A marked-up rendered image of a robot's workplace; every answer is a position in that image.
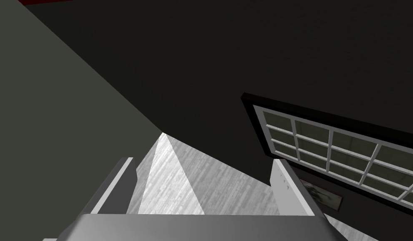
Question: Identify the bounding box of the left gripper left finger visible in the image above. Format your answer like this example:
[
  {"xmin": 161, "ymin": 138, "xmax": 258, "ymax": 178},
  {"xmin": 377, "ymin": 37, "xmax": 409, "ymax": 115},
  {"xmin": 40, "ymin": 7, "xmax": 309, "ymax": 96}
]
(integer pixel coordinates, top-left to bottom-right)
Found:
[{"xmin": 80, "ymin": 157, "xmax": 138, "ymax": 215}]

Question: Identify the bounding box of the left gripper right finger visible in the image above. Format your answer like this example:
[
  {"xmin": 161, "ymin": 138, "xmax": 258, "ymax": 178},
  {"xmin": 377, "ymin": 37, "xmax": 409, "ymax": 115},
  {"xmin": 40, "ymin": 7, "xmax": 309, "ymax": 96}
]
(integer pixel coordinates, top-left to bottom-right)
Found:
[{"xmin": 270, "ymin": 159, "xmax": 326, "ymax": 217}]

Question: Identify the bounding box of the small dark framed picture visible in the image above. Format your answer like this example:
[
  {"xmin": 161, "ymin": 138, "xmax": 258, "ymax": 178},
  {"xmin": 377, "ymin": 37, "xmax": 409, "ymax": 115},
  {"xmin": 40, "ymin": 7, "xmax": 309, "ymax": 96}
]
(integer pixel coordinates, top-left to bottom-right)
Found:
[{"xmin": 299, "ymin": 179, "xmax": 344, "ymax": 211}]

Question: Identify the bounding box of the white-barred window with black frame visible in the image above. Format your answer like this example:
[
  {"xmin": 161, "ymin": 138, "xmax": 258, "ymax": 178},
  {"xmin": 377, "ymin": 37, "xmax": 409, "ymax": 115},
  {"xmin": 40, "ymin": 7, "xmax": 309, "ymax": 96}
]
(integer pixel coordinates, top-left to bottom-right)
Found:
[{"xmin": 240, "ymin": 92, "xmax": 413, "ymax": 219}]

